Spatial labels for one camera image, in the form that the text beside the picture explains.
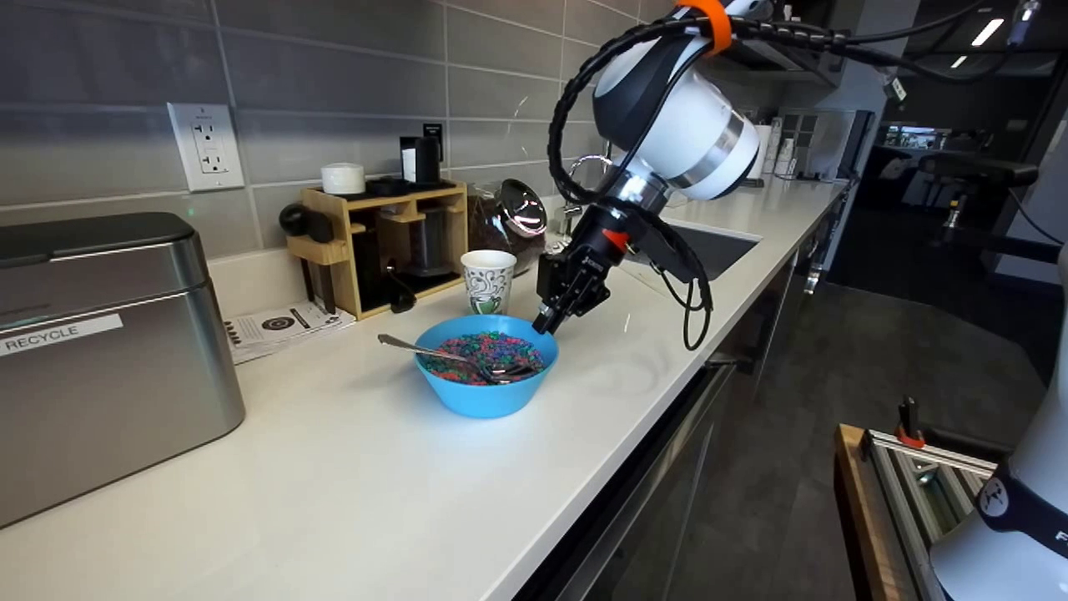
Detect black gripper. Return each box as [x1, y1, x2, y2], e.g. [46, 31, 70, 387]
[530, 225, 621, 338]

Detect blue plastic bowl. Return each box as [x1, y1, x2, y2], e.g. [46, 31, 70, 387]
[411, 311, 566, 424]

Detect white robot base link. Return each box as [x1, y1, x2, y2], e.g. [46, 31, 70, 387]
[932, 242, 1068, 601]

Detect shiny steel bowl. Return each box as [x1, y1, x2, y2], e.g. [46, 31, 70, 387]
[495, 175, 550, 257]

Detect patterned white paper cup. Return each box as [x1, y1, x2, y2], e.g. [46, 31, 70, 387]
[459, 248, 520, 317]

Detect multicoloured beads filling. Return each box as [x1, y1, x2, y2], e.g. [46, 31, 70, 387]
[426, 328, 549, 387]

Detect dark brown container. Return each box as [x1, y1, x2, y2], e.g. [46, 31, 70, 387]
[464, 189, 507, 257]

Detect metal spoon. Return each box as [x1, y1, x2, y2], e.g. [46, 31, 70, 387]
[373, 331, 537, 387]

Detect undermount kitchen sink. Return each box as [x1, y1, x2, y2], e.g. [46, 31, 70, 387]
[665, 220, 762, 283]

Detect black bottle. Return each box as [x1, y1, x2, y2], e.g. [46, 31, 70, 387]
[418, 120, 449, 188]
[398, 133, 425, 188]

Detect wooden countertop rack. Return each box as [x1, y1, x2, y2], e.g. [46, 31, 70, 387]
[285, 180, 475, 321]

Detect small white cup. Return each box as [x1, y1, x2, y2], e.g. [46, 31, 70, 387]
[316, 161, 370, 201]

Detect black round knob tool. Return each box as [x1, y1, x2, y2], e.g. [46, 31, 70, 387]
[277, 201, 327, 242]

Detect printed paper cards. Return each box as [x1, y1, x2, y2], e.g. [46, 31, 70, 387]
[225, 296, 360, 363]

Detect black looping robot cable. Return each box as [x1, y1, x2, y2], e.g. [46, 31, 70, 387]
[549, 8, 717, 353]

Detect wooden frame with metal rails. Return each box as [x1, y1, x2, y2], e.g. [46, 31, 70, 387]
[830, 421, 1005, 601]

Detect red clamp handle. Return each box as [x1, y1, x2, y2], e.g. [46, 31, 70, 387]
[894, 392, 927, 455]

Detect white wall outlet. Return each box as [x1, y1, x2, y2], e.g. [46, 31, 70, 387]
[164, 101, 246, 192]

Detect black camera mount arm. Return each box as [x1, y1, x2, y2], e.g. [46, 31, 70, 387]
[914, 148, 1044, 242]

